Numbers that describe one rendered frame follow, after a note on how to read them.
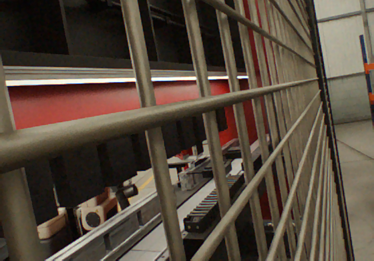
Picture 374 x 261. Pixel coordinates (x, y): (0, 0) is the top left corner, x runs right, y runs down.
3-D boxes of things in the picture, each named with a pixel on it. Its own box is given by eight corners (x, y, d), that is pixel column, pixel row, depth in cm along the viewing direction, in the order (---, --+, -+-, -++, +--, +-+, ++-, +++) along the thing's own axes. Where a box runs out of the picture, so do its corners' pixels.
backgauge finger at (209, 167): (185, 173, 161) (183, 163, 161) (232, 169, 150) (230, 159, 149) (174, 179, 150) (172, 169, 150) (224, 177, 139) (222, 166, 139)
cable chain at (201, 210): (231, 182, 123) (230, 173, 123) (245, 181, 120) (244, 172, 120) (184, 232, 84) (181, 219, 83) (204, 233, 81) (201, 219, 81)
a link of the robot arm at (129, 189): (116, 179, 179) (109, 183, 171) (132, 173, 176) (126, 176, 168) (123, 199, 178) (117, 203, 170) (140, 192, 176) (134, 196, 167)
